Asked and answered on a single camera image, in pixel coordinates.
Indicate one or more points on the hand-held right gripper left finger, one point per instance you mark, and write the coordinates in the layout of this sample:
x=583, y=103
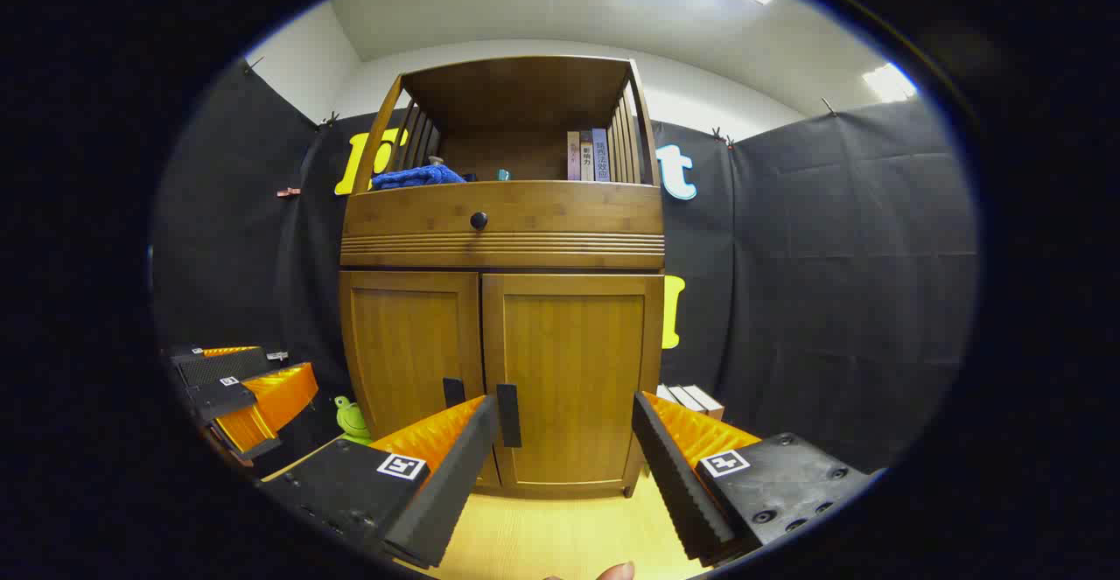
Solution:
x=455, y=484

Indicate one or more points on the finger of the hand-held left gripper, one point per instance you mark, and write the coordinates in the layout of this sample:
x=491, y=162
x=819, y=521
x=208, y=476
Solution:
x=219, y=398
x=227, y=368

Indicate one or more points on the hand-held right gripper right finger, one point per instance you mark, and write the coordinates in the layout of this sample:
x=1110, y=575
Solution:
x=674, y=484

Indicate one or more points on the wooden shoe cabinet door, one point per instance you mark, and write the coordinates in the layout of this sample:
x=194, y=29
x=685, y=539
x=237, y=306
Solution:
x=577, y=361
x=407, y=344

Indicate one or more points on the wooden double-door shoe cabinet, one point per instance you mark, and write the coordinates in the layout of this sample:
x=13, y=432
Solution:
x=525, y=90

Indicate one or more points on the wooden cabinet drawer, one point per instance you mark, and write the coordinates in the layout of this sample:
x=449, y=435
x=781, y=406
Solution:
x=542, y=208

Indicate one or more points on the grey-brown book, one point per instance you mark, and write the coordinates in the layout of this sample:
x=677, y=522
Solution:
x=687, y=399

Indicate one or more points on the large brown book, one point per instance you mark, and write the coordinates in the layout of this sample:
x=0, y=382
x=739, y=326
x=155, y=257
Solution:
x=709, y=402

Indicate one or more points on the pale green book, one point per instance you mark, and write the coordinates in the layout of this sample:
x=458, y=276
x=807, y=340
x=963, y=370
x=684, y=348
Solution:
x=667, y=394

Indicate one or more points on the green frog toy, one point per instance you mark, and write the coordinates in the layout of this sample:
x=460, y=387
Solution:
x=352, y=421

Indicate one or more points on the blue cloth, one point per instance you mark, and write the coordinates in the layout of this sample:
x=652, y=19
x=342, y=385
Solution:
x=416, y=178

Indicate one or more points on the black backdrop cloth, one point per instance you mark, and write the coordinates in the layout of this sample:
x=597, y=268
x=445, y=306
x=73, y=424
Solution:
x=831, y=256

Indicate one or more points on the small brown book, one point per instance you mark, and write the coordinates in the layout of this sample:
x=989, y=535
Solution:
x=587, y=160

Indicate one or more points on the pink book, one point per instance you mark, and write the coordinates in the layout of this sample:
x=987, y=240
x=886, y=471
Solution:
x=573, y=160

